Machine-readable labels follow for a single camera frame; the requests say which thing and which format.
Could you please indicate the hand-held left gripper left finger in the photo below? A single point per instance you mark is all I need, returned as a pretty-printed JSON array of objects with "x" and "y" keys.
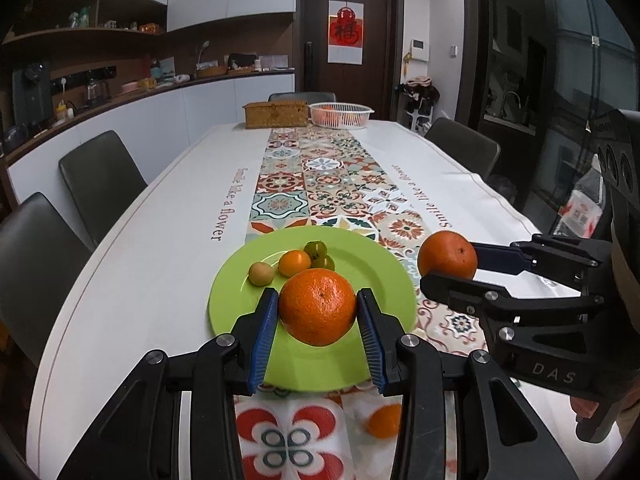
[{"x": 265, "y": 340}]

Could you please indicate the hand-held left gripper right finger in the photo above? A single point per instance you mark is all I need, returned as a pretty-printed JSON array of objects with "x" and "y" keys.
[{"x": 372, "y": 345}]

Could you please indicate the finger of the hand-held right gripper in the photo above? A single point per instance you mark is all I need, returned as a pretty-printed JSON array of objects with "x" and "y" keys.
[
  {"x": 480, "y": 300},
  {"x": 505, "y": 258}
]

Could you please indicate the large orange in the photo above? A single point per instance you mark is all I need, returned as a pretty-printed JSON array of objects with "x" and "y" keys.
[
  {"x": 446, "y": 260},
  {"x": 317, "y": 306}
]

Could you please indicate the brown longan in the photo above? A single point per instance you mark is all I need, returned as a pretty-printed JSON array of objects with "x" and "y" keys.
[{"x": 261, "y": 273}]

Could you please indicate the small orange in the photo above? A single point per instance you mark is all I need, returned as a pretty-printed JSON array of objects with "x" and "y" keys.
[
  {"x": 294, "y": 263},
  {"x": 385, "y": 420}
]

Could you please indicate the green plate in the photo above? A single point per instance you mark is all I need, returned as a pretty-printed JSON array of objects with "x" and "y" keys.
[{"x": 360, "y": 265}]

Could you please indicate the small green fruit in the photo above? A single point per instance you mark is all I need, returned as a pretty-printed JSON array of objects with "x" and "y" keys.
[
  {"x": 316, "y": 248},
  {"x": 325, "y": 262}
]

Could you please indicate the person's right hand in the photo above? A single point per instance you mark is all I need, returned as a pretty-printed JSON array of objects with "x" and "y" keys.
[{"x": 584, "y": 408}]

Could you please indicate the grey dining chair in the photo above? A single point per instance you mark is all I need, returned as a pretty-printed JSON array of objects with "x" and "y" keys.
[
  {"x": 301, "y": 96},
  {"x": 462, "y": 147},
  {"x": 35, "y": 270},
  {"x": 102, "y": 180}
]

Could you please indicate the white patterned tablecloth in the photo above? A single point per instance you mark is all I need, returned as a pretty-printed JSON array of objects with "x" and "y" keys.
[{"x": 165, "y": 240}]

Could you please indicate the metal faucet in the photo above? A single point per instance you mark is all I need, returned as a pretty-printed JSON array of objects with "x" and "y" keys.
[{"x": 512, "y": 105}]

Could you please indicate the shoe rack with clothes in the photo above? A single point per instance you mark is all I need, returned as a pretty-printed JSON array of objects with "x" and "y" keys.
[{"x": 419, "y": 100}]

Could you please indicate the black framed glass door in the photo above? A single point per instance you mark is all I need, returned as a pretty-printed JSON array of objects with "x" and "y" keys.
[{"x": 565, "y": 60}]

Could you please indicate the white plastic basket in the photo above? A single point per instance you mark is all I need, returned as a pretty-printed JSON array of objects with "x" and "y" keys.
[{"x": 342, "y": 116}]

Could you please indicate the woven wicker box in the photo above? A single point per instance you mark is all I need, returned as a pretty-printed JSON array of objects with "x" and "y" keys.
[{"x": 275, "y": 115}]

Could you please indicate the white intercom panel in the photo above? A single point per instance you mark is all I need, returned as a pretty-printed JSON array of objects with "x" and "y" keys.
[{"x": 419, "y": 50}]

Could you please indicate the white counter cabinet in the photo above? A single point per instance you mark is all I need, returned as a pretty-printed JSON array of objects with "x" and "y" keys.
[{"x": 200, "y": 110}]

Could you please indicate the dark brown door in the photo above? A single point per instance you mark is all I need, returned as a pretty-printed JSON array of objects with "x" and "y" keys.
[{"x": 380, "y": 45}]

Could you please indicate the woven tray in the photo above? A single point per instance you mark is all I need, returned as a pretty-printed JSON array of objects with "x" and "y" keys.
[{"x": 211, "y": 71}]

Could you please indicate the white desk lamp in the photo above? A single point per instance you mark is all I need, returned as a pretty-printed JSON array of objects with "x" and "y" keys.
[{"x": 202, "y": 52}]

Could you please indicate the glass kettle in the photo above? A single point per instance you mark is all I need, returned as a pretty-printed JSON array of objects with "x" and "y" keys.
[{"x": 97, "y": 90}]

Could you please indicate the yellow bottle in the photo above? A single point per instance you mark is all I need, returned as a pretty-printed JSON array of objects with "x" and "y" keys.
[{"x": 61, "y": 111}]

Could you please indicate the black water dispenser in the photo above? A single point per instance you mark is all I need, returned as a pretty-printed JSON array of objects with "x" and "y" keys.
[{"x": 32, "y": 95}]

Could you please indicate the red and white wall poster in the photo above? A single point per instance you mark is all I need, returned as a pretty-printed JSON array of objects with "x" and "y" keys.
[{"x": 345, "y": 32}]

